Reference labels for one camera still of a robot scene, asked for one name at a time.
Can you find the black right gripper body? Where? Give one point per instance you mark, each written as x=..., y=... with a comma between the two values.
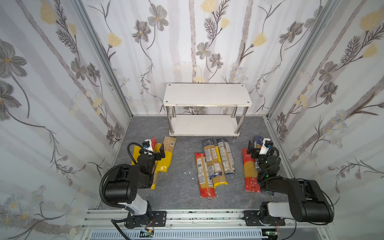
x=255, y=153

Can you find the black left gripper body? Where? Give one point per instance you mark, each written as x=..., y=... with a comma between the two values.
x=157, y=151

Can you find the brown and yellow spaghetti pack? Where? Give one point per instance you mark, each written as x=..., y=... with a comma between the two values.
x=169, y=147

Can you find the clear spaghetti bag blue end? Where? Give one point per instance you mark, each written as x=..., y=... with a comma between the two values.
x=226, y=156

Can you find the dark blue clear spaghetti bag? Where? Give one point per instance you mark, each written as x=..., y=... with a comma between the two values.
x=212, y=158

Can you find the red spaghetti bag with label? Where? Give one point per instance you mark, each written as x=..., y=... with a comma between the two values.
x=206, y=185

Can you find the yellow-end spaghetti bag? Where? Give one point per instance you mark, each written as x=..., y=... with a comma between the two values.
x=221, y=179

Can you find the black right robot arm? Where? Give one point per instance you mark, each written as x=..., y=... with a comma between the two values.
x=306, y=202

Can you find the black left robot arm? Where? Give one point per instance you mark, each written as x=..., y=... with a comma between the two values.
x=119, y=188

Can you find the dark blue Barilla pasta box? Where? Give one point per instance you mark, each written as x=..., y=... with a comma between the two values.
x=258, y=142

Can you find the white two-tier shelf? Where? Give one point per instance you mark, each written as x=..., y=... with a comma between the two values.
x=206, y=95

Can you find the yellow Pastatime spaghetti bag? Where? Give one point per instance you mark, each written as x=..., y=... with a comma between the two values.
x=156, y=174

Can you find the red clear spaghetti bag left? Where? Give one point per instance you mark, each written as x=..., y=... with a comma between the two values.
x=153, y=143

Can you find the yellow spaghetti bag far left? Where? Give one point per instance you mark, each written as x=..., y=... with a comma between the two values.
x=136, y=154

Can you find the red spaghetti bag right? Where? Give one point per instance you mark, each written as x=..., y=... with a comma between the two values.
x=250, y=173

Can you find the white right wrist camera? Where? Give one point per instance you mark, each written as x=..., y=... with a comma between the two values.
x=267, y=144

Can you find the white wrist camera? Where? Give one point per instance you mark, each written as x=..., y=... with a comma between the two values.
x=267, y=144
x=147, y=147

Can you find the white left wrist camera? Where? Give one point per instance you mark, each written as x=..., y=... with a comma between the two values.
x=147, y=147

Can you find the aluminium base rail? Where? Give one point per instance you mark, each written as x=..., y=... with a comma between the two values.
x=174, y=220

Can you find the white slotted cable duct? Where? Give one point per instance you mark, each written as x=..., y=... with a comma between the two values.
x=181, y=234

